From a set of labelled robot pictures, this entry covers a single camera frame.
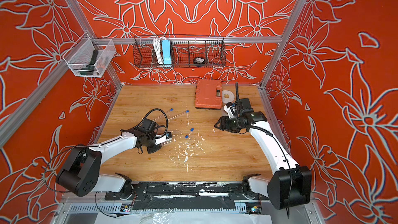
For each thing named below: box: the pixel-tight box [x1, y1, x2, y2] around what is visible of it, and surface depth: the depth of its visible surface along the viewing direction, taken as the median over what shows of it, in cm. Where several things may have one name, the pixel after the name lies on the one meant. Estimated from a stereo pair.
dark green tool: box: [79, 49, 100, 76], surface depth 82 cm
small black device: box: [193, 57, 205, 64], surface depth 97 cm
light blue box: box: [161, 39, 172, 65], surface depth 91 cm
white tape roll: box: [221, 90, 235, 104], surface depth 113 cm
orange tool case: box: [194, 78, 223, 110], surface depth 109 cm
